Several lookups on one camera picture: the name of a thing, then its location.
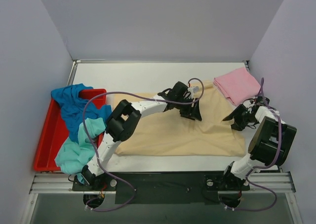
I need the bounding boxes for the cream yellow t-shirt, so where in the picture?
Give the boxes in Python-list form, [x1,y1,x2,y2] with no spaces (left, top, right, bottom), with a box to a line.
[115,81,245,157]

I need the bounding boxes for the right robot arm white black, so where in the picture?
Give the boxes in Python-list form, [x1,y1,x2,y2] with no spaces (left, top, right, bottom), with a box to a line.
[220,104,297,190]

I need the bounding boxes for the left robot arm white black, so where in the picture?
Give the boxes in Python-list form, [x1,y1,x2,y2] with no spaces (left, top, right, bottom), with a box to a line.
[81,82,204,190]

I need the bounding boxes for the folded pink t-shirt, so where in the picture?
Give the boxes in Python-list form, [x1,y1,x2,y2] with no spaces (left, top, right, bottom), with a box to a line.
[213,67,260,106]

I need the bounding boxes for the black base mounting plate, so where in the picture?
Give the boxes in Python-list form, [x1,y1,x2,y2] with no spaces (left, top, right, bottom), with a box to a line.
[72,171,250,207]

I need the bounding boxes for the blue t-shirt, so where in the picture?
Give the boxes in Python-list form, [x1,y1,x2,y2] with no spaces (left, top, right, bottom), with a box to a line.
[51,84,112,142]

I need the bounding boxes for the teal t-shirt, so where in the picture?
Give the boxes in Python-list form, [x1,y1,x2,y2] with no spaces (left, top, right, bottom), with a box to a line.
[55,118,106,183]

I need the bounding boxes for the red plastic bin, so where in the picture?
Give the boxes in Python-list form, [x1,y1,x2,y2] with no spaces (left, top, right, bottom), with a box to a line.
[34,98,102,172]

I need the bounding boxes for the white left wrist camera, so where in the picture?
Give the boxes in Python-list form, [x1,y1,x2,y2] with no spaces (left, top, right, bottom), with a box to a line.
[188,86,199,94]

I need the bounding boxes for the aluminium rail frame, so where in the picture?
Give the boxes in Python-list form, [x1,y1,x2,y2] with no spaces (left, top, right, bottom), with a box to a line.
[29,59,297,224]

